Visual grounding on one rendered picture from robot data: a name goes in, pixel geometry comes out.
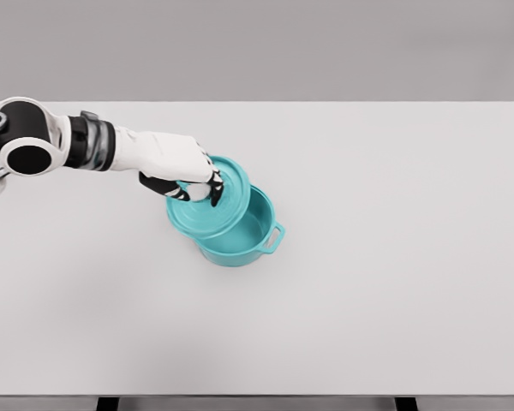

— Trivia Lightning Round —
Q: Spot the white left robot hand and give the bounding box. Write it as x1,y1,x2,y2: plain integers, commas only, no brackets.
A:
138,132,225,209

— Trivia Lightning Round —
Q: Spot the teal pot lid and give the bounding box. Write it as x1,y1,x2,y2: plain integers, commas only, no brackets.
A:
165,155,252,241

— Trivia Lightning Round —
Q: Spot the teal pot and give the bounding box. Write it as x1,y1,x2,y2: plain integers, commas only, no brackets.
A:
194,185,287,269

